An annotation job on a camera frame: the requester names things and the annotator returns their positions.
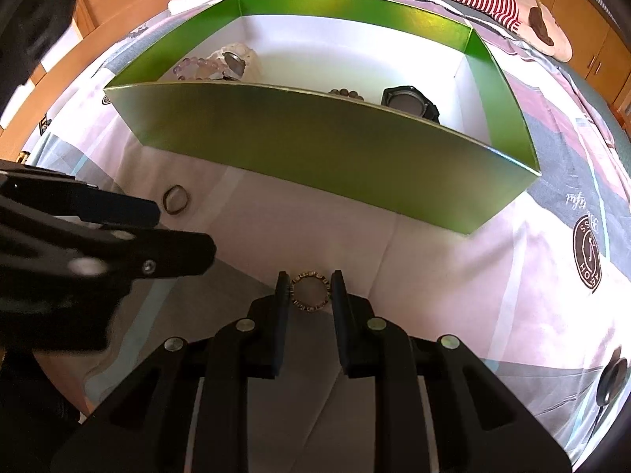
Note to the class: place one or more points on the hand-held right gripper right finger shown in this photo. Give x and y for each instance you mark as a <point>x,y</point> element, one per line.
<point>339,298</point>

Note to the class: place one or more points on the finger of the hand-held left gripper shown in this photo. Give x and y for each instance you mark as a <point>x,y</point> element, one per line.
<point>172,254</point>
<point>113,209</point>

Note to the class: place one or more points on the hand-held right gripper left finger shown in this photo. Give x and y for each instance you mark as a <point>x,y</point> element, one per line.
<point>282,298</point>

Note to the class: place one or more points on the green cardboard box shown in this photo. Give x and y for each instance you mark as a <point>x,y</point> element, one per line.
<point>320,148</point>

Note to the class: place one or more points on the printed patchwork bed sheet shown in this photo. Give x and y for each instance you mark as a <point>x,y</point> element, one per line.
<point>493,305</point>

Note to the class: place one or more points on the dark cloth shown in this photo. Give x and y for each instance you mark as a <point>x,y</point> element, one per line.
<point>39,19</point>

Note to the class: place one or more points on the black wrist watch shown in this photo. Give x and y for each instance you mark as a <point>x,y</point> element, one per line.
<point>406,101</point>

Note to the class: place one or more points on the black round object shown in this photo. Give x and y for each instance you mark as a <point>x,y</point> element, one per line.
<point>614,374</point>

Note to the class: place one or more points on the wooden wardrobe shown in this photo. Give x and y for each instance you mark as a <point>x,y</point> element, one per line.
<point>581,24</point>

